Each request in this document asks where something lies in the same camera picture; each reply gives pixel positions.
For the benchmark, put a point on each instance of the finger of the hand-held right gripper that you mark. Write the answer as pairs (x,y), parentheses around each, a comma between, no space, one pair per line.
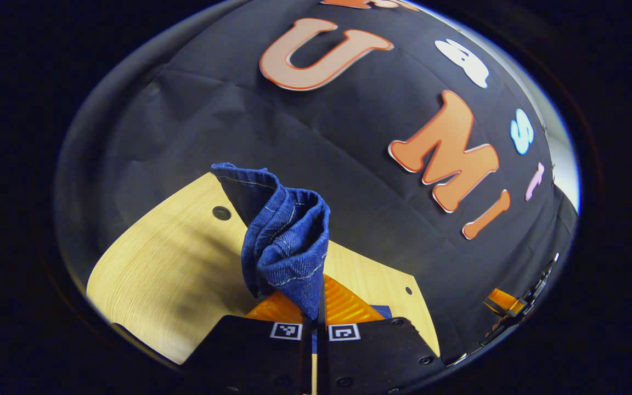
(505,303)

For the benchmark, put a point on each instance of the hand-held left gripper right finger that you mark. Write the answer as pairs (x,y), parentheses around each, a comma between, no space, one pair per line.
(371,356)

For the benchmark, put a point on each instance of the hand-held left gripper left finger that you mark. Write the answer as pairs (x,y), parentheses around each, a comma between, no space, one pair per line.
(250,356)

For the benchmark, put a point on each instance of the blue denim jeans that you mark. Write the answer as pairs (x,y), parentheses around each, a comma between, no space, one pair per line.
(288,241)

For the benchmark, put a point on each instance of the black backdrop cloth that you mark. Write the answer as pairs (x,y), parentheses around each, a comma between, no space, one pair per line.
(349,164)

